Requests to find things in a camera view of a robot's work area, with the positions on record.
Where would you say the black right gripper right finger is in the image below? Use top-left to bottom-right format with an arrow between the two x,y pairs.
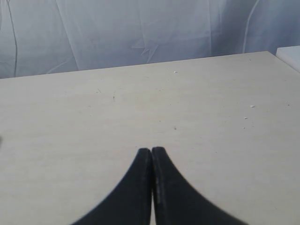
151,146 -> 225,225

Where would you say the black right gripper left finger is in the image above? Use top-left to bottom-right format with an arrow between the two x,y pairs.
74,148 -> 153,225

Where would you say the white plastic tray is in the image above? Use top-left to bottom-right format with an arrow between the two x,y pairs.
276,45 -> 300,72

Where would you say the grey backdrop cloth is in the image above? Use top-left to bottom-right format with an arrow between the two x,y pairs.
0,0 -> 300,78

